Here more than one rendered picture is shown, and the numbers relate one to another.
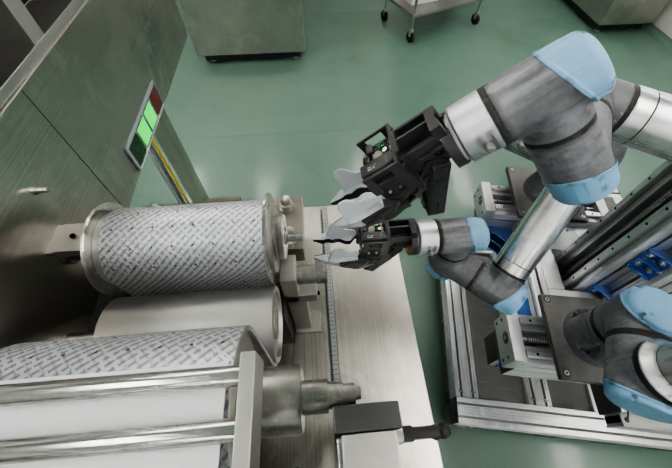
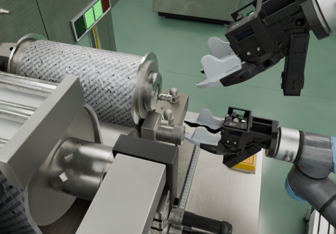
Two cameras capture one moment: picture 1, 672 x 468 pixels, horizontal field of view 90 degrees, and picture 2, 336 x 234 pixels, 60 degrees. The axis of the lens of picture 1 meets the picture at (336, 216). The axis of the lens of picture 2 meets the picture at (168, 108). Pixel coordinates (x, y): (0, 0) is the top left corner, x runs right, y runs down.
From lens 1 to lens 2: 0.18 m
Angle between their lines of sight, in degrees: 18
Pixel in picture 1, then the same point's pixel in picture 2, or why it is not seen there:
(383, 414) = (160, 150)
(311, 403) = not seen: hidden behind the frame
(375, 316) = (223, 215)
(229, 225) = (115, 63)
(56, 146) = not seen: outside the picture
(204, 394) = (30, 101)
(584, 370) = not seen: outside the picture
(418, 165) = (278, 33)
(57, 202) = (12, 28)
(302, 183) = not seen: hidden behind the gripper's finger
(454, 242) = (313, 153)
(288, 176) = (192, 109)
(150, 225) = (61, 50)
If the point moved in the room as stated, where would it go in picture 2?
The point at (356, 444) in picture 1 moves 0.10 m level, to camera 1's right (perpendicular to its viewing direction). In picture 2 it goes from (126, 161) to (261, 205)
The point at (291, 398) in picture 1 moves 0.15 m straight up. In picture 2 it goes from (100, 160) to (66, 31)
